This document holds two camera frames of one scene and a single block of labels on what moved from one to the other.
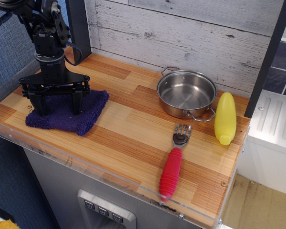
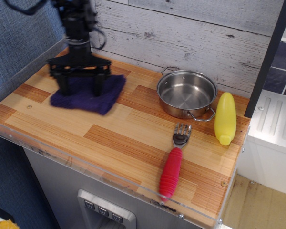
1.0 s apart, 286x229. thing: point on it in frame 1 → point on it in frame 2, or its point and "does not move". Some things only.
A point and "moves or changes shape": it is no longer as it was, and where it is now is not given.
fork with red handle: x=169 y=177 does not move
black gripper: x=54 y=79 → x=79 y=62
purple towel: x=59 y=113 moves or changes shape
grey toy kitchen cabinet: x=62 y=182 does not move
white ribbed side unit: x=269 y=156 does not move
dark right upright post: x=275 y=39 does not move
